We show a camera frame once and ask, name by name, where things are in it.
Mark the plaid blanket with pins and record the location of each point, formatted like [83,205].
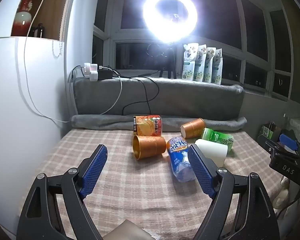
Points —
[140,192]

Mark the blue Arctic Ocean can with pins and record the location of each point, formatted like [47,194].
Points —
[178,158]

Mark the white charger plug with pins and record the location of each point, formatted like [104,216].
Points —
[90,67]
[94,76]

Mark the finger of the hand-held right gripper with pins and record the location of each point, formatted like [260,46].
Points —
[288,140]

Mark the black tripod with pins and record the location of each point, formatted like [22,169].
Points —
[168,62]

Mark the white cabinet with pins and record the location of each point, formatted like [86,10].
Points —
[15,100]

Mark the orange drink can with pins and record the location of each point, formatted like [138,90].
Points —
[148,126]

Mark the white green refill pouch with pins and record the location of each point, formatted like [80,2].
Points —
[201,66]
[189,62]
[218,68]
[210,67]

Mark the green label bottle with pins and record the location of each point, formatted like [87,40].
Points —
[218,138]

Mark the black power adapter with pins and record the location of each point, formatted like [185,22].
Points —
[105,74]

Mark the gold paper cup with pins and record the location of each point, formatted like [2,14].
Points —
[193,128]
[150,147]

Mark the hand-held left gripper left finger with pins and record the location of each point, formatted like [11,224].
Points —
[95,170]

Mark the pale cream object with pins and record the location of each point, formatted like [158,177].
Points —
[282,192]

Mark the white cup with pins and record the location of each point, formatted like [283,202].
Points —
[212,151]

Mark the cardboard box green label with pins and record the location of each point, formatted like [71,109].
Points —
[267,131]

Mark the red white vase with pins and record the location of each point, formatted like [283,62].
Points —
[23,17]

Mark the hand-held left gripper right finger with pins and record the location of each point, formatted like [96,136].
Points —
[200,170]

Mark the dark glass bottle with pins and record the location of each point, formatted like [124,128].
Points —
[37,31]

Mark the rolled grey blanket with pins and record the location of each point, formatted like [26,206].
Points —
[102,122]

